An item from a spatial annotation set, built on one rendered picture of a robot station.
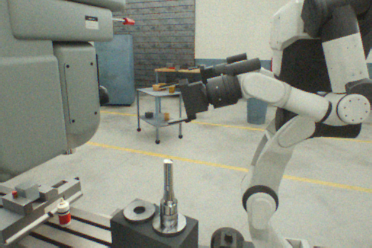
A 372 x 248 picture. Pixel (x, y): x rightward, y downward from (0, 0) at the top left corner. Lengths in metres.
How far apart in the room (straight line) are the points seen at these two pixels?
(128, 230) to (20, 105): 0.41
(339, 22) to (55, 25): 0.70
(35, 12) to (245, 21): 7.71
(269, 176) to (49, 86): 0.83
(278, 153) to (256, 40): 7.21
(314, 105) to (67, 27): 0.67
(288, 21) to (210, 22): 7.54
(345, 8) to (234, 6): 7.56
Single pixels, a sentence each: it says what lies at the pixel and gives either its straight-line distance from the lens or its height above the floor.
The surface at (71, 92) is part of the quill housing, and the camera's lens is 0.74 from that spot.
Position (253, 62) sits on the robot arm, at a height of 1.57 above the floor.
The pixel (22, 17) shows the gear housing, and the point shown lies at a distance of 0.64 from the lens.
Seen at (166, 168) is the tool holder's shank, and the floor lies 1.32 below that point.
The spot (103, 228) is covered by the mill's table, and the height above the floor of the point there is 0.95.
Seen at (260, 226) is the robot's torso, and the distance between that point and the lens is 1.13.
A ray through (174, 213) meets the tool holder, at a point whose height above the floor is 1.20.
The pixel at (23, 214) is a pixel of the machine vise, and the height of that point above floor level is 1.04.
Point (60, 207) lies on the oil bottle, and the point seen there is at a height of 1.05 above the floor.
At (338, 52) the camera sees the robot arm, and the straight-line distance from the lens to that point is 0.77.
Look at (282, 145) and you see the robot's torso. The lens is 0.99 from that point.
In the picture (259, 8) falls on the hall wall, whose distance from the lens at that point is 8.18.
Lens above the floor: 1.62
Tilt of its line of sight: 14 degrees down
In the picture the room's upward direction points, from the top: straight up
